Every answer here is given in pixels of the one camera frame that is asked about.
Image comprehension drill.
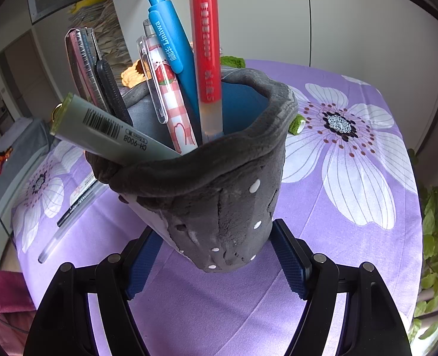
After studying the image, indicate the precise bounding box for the green potted plant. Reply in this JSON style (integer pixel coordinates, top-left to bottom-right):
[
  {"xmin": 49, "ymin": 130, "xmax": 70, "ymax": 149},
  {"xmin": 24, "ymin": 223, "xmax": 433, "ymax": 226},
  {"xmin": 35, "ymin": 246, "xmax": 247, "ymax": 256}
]
[{"xmin": 408, "ymin": 185, "xmax": 438, "ymax": 344}]

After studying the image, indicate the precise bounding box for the pink sleeve forearm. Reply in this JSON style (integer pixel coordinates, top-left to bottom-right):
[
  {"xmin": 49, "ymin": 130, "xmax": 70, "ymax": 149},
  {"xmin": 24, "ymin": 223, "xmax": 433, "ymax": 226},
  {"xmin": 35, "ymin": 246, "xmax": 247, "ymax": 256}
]
[{"xmin": 0, "ymin": 270, "xmax": 36, "ymax": 355}]

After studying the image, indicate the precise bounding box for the pink strawberry pen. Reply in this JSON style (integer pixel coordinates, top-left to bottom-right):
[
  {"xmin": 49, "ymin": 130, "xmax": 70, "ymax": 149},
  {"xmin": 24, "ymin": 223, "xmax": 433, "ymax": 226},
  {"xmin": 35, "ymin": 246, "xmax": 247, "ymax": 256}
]
[{"xmin": 137, "ymin": 18, "xmax": 197, "ymax": 155}]

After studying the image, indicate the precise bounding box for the green pen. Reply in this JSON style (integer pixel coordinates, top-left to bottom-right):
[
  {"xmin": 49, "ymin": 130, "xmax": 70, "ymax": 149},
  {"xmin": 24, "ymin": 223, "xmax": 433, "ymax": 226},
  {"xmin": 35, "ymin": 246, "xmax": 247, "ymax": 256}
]
[{"xmin": 51, "ymin": 93, "xmax": 180, "ymax": 166}]

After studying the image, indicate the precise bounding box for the crochet sunflower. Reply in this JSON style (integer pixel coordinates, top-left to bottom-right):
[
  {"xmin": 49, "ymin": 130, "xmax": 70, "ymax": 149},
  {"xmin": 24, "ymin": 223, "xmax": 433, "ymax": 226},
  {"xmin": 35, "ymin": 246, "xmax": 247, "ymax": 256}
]
[{"xmin": 120, "ymin": 55, "xmax": 306, "ymax": 136}]

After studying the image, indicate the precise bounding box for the grey fabric pen holder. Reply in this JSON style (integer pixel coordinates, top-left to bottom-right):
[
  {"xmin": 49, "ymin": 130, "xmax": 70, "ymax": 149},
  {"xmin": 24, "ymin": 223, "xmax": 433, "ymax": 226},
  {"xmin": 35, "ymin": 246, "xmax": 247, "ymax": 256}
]
[{"xmin": 86, "ymin": 68, "xmax": 298, "ymax": 272}]

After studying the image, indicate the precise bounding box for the stack of papers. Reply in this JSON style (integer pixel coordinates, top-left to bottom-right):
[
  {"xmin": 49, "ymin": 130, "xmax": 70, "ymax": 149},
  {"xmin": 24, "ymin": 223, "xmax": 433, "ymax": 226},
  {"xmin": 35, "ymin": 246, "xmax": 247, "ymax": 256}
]
[{"xmin": 69, "ymin": 0, "xmax": 132, "ymax": 85}]

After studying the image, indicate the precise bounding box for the blue pen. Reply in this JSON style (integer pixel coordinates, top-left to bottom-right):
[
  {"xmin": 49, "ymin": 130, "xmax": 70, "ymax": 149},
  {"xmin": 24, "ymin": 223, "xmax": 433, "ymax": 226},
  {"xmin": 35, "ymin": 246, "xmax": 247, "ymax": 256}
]
[{"xmin": 148, "ymin": 0, "xmax": 202, "ymax": 145}]

